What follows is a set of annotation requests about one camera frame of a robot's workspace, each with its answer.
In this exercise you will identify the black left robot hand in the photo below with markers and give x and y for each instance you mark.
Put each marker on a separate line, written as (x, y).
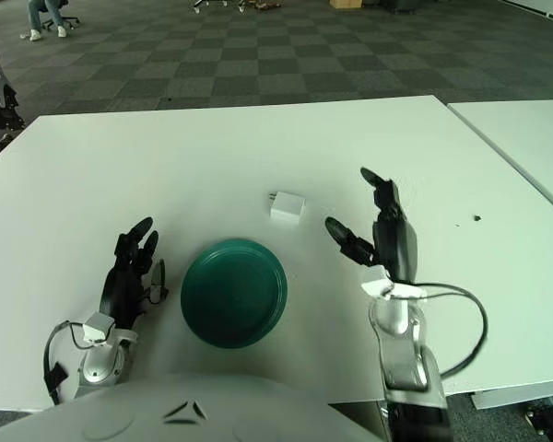
(122, 290)

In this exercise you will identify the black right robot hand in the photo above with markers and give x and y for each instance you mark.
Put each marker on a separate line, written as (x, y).
(396, 248)

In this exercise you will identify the white charger block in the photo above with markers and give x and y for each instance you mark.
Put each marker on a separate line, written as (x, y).
(288, 209)

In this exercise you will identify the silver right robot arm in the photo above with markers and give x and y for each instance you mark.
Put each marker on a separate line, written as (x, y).
(405, 359)

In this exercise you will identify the dark green round plate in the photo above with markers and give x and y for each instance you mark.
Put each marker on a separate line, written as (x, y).
(235, 294)

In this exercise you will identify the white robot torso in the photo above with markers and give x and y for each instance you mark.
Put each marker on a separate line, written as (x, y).
(166, 414)

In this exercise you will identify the black wheeled stand base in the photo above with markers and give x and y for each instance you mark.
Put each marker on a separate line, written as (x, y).
(546, 414)

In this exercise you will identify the cardboard box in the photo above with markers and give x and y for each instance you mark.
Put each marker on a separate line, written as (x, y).
(345, 3)

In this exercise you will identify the black swivel chair base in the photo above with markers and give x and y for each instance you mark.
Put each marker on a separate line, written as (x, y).
(69, 19)

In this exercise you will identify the seated person in jeans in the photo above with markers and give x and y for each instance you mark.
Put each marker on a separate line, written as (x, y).
(36, 18)

